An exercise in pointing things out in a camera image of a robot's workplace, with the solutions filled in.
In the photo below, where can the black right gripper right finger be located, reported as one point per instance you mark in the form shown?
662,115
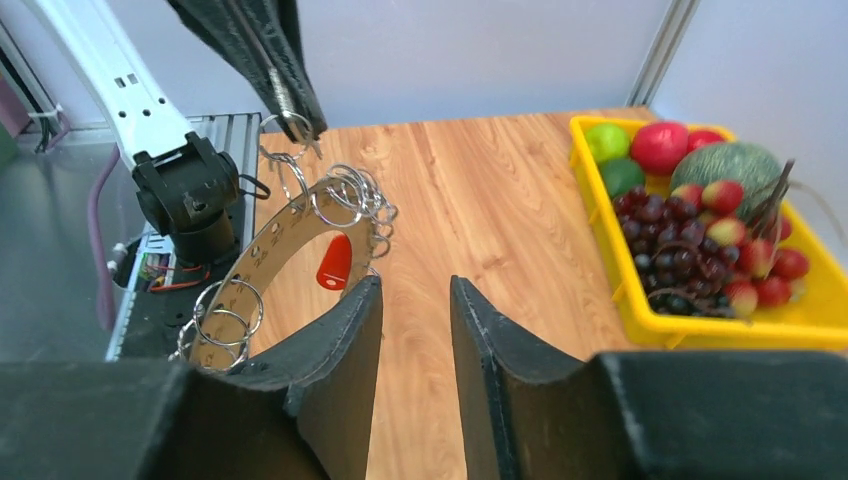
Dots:
530,411

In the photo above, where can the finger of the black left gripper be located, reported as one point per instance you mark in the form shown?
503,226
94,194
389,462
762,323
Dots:
271,30
212,21

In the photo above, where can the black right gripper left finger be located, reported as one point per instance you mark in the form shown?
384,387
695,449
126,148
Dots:
299,410

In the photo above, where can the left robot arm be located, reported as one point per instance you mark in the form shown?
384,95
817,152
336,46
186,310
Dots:
145,122

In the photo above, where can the yellow plastic fruit tray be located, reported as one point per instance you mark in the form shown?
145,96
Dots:
817,320

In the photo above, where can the red grape bunch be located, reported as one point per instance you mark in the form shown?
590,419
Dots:
744,267

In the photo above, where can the red key tag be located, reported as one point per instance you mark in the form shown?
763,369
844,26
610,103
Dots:
335,267

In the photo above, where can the dark purple grape bunch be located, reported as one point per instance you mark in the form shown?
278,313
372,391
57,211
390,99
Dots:
682,271

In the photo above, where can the green melon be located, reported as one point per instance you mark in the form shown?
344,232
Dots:
749,164

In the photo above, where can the dark green lime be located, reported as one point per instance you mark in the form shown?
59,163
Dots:
621,175

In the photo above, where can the red apple upper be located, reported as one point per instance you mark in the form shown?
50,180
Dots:
701,137

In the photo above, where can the red apple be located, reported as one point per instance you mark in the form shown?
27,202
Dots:
701,137
659,147

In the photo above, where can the red apple lower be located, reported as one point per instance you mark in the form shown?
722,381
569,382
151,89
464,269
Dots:
659,147

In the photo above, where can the light green apple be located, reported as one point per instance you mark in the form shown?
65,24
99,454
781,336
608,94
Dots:
607,141

